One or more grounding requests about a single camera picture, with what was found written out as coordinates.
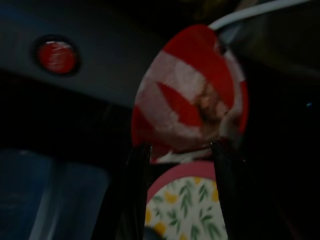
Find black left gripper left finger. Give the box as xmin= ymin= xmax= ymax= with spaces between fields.
xmin=117 ymin=143 xmax=152 ymax=240

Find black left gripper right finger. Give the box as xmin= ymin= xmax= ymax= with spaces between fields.
xmin=210 ymin=139 xmax=266 ymax=240

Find red and white paper plate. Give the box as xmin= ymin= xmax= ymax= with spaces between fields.
xmin=131 ymin=24 xmax=249 ymax=165

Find floral plate with pink rim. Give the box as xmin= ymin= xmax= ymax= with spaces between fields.
xmin=144 ymin=160 xmax=228 ymax=240

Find blue translucent container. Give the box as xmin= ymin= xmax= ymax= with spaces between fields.
xmin=0 ymin=148 xmax=111 ymax=240

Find black appliance panel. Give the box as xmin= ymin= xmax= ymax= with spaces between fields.
xmin=0 ymin=0 xmax=226 ymax=121

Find round red button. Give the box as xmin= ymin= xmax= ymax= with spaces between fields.
xmin=35 ymin=40 xmax=78 ymax=75

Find stainless steel sink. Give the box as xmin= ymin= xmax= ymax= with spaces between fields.
xmin=217 ymin=0 xmax=320 ymax=78

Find white flexible hose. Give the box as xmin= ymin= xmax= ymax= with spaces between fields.
xmin=208 ymin=0 xmax=277 ymax=30

